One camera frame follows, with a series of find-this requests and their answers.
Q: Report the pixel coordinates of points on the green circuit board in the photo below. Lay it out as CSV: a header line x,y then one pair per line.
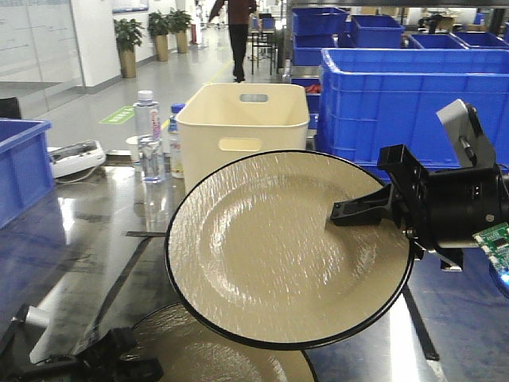
x,y
494,243

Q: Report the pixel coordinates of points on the beige plate black rim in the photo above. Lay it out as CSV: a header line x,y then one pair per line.
x,y
253,255

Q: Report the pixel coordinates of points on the blue cap bottle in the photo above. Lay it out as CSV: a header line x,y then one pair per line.
x,y
176,166

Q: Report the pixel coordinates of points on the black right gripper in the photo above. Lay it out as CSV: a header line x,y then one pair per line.
x,y
440,215

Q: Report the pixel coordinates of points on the paper cup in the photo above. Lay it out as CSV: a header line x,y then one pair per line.
x,y
132,143

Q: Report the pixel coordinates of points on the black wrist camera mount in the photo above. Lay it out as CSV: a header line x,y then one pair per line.
x,y
402,167

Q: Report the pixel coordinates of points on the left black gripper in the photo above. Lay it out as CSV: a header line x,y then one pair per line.
x,y
99,362

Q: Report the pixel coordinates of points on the walking person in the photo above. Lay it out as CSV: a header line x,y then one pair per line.
x,y
238,20

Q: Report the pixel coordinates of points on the cream plastic bin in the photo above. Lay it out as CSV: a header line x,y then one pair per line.
x,y
224,122

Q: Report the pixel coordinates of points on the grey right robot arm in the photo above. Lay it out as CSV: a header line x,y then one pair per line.
x,y
470,144

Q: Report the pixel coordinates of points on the white device on table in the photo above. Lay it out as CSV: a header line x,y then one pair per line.
x,y
76,157

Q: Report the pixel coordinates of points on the blue crate left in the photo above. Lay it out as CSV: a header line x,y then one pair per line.
x,y
26,174

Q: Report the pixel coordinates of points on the clear water bottle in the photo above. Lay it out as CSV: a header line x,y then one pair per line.
x,y
148,133

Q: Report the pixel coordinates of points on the large blue crate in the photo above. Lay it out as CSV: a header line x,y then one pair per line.
x,y
372,98

